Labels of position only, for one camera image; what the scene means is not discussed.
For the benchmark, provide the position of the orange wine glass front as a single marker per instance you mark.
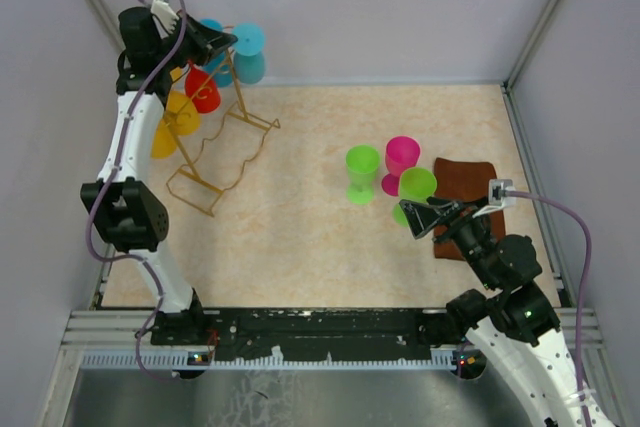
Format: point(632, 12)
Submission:
point(164, 143)

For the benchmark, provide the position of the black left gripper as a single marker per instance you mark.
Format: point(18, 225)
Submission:
point(208, 42)

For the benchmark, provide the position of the teal wine glass rear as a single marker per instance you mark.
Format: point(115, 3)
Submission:
point(217, 67)

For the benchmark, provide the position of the green wine glass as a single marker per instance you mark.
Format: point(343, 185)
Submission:
point(415, 184)
point(362, 164)

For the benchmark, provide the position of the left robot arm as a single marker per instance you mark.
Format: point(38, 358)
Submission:
point(122, 209)

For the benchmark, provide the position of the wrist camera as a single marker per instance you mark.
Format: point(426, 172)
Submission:
point(165, 7)
point(498, 198)

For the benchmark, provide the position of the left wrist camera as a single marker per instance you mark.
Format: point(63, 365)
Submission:
point(165, 7)

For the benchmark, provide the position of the teal wine glass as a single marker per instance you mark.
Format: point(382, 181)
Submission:
point(249, 61)
point(217, 67)

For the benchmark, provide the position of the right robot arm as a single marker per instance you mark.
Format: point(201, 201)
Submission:
point(517, 330)

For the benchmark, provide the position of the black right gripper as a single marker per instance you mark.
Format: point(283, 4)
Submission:
point(422, 217)

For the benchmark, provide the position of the orange wine glass rear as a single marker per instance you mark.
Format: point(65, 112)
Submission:
point(186, 119)

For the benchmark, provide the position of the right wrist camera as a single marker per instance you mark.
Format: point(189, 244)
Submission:
point(498, 198)

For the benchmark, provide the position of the red wine glass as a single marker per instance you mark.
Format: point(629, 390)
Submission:
point(202, 90)

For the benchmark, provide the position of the teal wine glass front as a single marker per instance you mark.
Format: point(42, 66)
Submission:
point(249, 61)

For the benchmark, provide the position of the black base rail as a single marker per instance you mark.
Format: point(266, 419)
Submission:
point(311, 335)

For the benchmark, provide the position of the gold wire glass rack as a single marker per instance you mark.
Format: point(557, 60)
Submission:
point(215, 157)

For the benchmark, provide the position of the green wine glass front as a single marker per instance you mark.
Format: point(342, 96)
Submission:
point(362, 164)

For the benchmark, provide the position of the pink wine glass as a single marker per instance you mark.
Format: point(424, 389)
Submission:
point(401, 153)

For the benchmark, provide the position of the orange wine glass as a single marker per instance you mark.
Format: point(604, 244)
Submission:
point(164, 143)
point(186, 119)

